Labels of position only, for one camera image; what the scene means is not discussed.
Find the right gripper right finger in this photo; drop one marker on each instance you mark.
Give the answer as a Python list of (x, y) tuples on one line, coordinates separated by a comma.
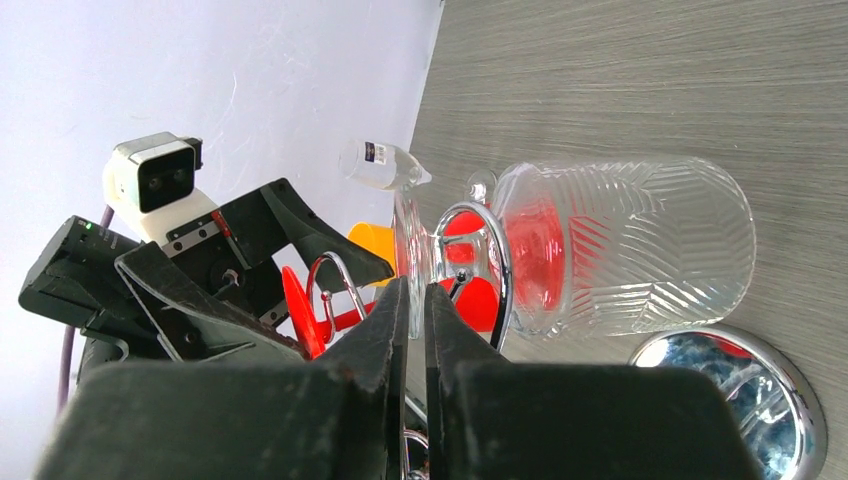
[(490, 418)]

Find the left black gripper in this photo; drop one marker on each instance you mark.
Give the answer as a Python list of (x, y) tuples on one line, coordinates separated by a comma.
[(229, 254)]

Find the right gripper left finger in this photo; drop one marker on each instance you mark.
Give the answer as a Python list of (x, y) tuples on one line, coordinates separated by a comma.
[(336, 417)]

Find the yellow wine glass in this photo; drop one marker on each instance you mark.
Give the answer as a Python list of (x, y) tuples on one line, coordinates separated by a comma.
[(377, 239)]

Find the red wine glass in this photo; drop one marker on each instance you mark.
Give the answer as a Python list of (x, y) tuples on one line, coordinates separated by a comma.
[(397, 298)]

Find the clear wine glass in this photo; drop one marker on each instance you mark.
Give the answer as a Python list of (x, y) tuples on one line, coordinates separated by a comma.
[(381, 166)]

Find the small clear glass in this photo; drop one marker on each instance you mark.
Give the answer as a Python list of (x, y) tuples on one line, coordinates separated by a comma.
[(652, 244)]

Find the chrome wine glass rack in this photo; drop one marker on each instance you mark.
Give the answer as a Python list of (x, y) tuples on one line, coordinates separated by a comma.
[(779, 415)]

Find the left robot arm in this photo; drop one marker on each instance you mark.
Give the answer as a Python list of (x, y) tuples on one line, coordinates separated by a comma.
[(75, 282)]

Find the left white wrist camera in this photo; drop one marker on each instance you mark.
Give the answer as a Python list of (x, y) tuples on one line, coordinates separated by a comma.
[(149, 183)]

